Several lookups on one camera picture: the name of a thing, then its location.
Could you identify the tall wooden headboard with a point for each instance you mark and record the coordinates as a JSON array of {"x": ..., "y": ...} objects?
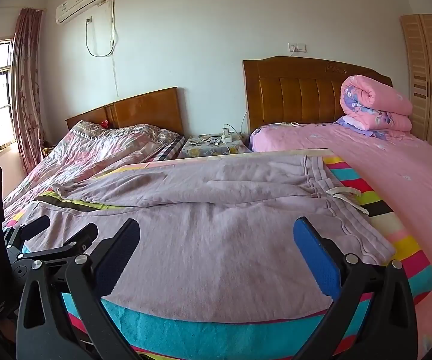
[{"x": 297, "y": 89}]

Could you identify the white wall air conditioner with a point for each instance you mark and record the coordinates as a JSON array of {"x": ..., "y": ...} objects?
[{"x": 84, "y": 0}]

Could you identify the pink bed sheet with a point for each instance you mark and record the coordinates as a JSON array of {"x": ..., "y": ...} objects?
[{"x": 399, "y": 169}]

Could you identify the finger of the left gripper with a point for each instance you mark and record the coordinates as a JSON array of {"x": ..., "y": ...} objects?
[
  {"x": 71, "y": 249},
  {"x": 16, "y": 237}
]

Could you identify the rainbow striped blanket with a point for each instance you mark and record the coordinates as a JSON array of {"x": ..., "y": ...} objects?
[{"x": 276, "y": 339}]

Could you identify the rolled pink floral quilt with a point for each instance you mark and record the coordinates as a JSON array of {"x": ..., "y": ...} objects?
[{"x": 373, "y": 109}]

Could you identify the low wooden headboard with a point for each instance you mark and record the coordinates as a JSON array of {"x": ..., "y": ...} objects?
[{"x": 158, "y": 108}]

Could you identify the lilac sweat pants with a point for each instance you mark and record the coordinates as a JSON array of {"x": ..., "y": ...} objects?
[{"x": 216, "y": 235}]

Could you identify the white power strip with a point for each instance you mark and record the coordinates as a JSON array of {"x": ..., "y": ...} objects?
[{"x": 226, "y": 135}]

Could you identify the pink floral curtain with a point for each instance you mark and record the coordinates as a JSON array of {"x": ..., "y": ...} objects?
[{"x": 25, "y": 88}]

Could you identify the floral pink comforter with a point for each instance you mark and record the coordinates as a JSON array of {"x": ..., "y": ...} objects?
[{"x": 88, "y": 150}]

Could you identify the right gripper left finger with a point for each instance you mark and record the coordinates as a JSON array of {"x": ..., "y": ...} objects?
[{"x": 87, "y": 278}]

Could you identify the nightstand with floral cover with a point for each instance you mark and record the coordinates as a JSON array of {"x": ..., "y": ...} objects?
[{"x": 212, "y": 145}]

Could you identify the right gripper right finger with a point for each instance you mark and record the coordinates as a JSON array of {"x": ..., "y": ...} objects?
[{"x": 389, "y": 327}]

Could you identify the white wall socket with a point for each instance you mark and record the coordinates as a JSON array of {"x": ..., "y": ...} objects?
[{"x": 297, "y": 48}]

